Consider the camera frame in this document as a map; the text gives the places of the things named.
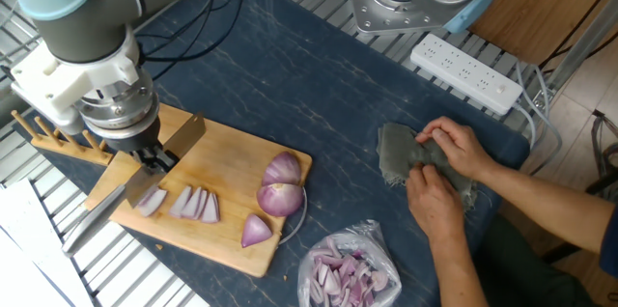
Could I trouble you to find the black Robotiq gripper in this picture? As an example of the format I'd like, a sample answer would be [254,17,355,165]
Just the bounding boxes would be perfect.
[103,117,179,177]

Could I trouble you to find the cut red onion piece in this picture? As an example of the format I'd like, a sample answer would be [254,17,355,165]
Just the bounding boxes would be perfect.
[180,186,210,221]
[138,188,169,218]
[136,188,158,208]
[200,191,221,224]

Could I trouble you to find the steel cleaver knife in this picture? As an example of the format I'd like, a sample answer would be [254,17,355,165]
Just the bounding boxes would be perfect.
[61,111,208,258]

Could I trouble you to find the grey frayed cloth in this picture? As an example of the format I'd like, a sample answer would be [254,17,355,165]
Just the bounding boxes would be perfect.
[376,122,479,211]

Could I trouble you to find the clear plastic bag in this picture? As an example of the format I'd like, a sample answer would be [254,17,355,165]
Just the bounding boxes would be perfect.
[296,219,403,307]

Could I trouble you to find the person's right forearm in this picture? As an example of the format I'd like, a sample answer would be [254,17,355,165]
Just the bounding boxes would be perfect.
[477,161,615,256]

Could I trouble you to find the person's left forearm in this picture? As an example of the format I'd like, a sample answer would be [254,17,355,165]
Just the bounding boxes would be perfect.
[427,234,490,307]

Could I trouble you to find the person's left hand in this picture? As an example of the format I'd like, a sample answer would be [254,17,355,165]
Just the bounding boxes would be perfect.
[405,164,468,246]

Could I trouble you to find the person's right hand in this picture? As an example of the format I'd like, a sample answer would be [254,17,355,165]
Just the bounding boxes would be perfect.
[414,116,497,182]

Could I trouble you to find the wooden cutting board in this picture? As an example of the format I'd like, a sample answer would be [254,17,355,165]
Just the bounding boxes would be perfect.
[84,102,314,278]

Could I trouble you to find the wooden peg rack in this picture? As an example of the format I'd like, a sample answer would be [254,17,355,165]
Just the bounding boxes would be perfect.
[10,109,115,167]

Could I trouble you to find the small red onion wedge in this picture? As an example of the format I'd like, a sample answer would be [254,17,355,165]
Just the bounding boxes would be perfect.
[240,213,274,249]

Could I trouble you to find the red onion quarter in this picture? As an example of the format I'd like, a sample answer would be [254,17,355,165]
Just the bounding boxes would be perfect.
[261,151,303,187]

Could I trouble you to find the red onion half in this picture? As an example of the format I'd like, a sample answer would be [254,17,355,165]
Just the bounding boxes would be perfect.
[256,182,305,218]

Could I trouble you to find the white printed paper sheet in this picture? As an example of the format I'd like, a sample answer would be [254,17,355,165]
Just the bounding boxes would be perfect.
[0,179,96,307]

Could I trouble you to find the dark blue marbled mat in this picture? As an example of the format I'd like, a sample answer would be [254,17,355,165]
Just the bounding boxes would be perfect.
[13,0,531,307]

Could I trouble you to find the sliced red onion pile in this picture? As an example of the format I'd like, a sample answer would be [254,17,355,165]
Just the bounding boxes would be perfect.
[308,237,390,307]

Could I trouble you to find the white power strip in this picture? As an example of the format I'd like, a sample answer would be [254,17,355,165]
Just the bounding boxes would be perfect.
[409,32,524,117]

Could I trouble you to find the dark green trousers leg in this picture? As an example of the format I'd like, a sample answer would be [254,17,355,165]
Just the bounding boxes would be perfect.
[470,214,603,307]

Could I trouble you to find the navy shirt sleeve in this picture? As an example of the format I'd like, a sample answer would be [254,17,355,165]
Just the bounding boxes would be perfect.
[599,208,618,279]

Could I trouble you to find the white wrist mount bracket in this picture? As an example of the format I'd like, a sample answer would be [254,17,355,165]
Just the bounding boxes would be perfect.
[9,26,142,135]

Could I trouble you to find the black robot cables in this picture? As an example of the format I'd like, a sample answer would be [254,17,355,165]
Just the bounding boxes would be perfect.
[134,0,253,81]

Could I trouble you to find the thin onion ring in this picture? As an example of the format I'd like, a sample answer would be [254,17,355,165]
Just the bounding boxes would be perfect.
[277,186,309,246]

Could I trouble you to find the grey power strip cable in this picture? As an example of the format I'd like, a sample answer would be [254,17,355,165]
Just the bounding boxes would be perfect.
[511,61,565,178]

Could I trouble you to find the aluminium frame post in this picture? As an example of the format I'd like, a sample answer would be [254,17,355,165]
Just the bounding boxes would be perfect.
[543,1,618,94]

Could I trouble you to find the black looped straps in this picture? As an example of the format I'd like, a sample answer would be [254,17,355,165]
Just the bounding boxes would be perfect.
[584,108,618,198]

